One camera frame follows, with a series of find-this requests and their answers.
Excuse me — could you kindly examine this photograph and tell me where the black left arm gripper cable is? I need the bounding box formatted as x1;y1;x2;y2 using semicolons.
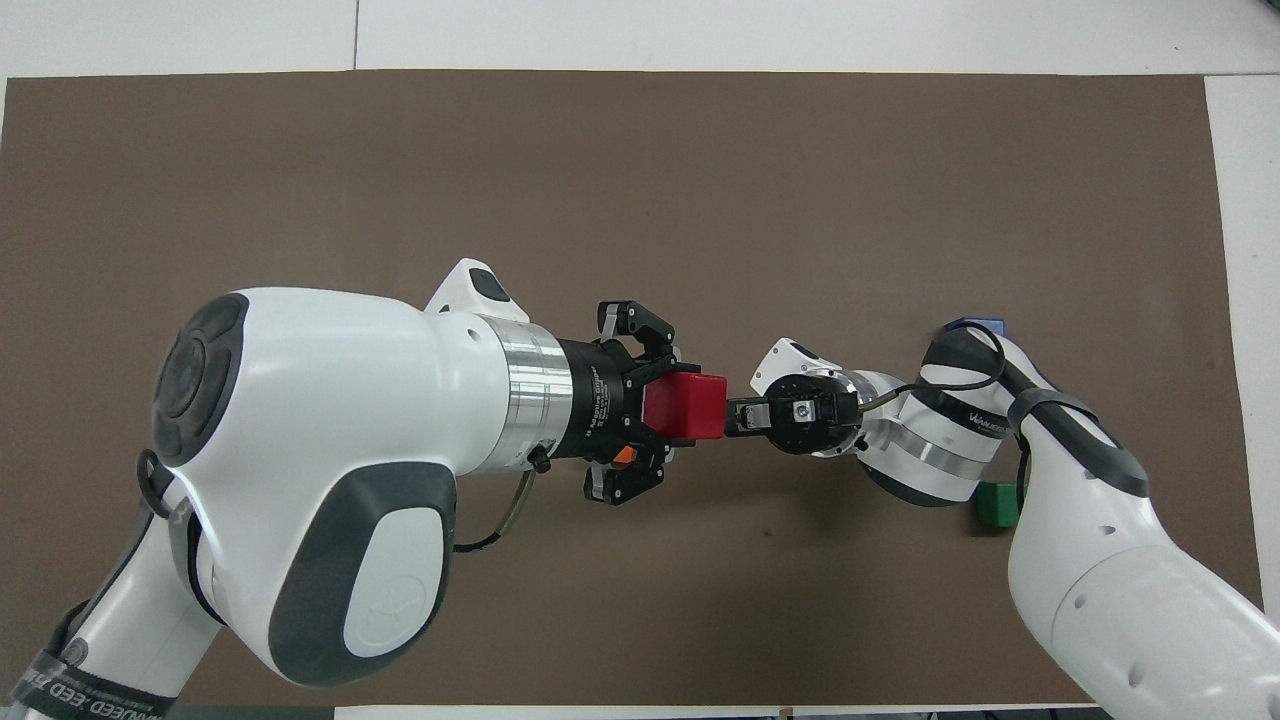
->
452;465;538;554

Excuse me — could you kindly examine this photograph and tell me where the green cube block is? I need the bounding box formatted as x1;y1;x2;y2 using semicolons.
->
975;482;1028;531

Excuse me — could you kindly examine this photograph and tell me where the red cube block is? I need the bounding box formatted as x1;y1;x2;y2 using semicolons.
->
643;370;729;444

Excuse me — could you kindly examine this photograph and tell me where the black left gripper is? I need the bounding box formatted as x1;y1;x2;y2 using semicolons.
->
558;298;701;506

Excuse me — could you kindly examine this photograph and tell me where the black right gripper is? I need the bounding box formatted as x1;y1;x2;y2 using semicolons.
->
725;373;862;457

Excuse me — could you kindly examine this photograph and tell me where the brown paper table mat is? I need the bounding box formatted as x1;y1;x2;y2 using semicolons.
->
0;70;1263;706

